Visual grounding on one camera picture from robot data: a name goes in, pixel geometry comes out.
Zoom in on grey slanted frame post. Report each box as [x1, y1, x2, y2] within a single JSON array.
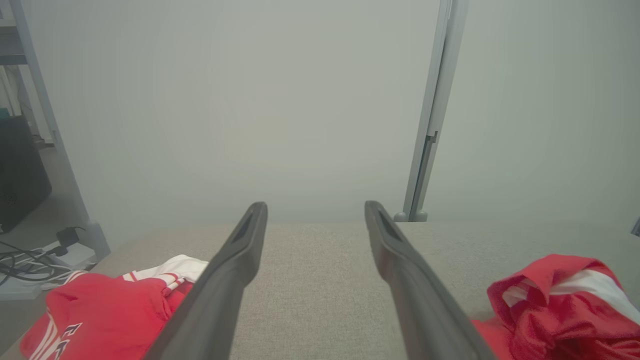
[[9, 0, 112, 261]]

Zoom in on grey partition post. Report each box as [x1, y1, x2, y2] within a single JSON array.
[[393, 0, 471, 222]]

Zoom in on red jersey with white sleeves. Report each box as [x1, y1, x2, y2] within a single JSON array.
[[20, 254, 210, 360]]

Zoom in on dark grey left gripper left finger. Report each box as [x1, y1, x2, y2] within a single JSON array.
[[144, 201, 269, 360]]

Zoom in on bundle of dark cables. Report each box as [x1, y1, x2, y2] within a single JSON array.
[[0, 240, 73, 288]]

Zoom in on red shorts with white stripes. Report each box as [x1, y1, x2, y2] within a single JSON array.
[[470, 254, 640, 360]]

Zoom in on grey shelf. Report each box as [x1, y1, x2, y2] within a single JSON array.
[[0, 20, 28, 66]]

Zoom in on black power adapter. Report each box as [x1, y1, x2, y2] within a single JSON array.
[[55, 226, 87, 249]]

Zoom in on white power strip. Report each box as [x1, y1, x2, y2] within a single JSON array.
[[42, 241, 97, 271]]

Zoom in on black box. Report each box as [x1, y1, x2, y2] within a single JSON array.
[[0, 115, 53, 233]]

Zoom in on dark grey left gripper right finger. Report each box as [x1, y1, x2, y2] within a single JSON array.
[[364, 200, 497, 360]]

